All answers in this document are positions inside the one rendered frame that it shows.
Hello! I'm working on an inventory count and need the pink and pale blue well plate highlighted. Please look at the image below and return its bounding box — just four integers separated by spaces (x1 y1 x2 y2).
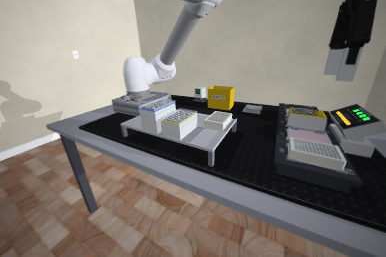
287 127 332 144

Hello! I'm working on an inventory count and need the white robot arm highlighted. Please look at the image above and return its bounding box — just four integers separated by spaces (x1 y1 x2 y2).
121 0 222 102

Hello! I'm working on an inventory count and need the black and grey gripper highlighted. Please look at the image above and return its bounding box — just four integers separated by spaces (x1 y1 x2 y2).
324 0 377 82

